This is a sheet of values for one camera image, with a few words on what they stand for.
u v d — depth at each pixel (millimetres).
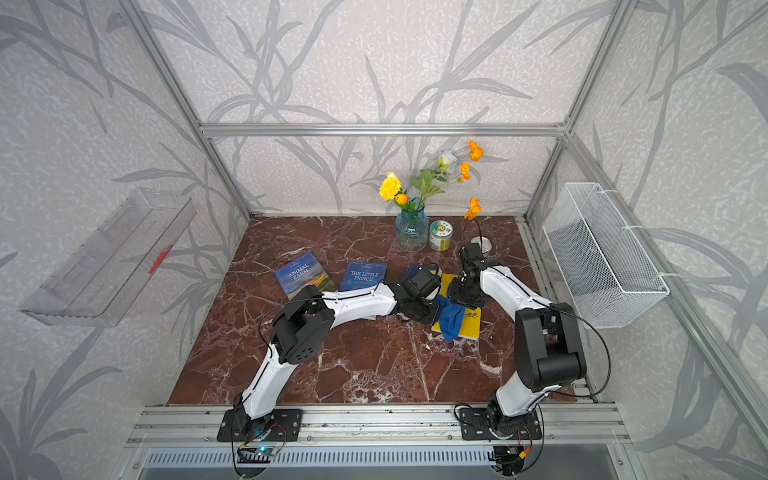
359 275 1019
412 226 1034
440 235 1048
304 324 560
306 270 1019
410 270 1044
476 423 728
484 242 1100
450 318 864
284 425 725
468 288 764
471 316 912
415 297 743
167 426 755
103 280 664
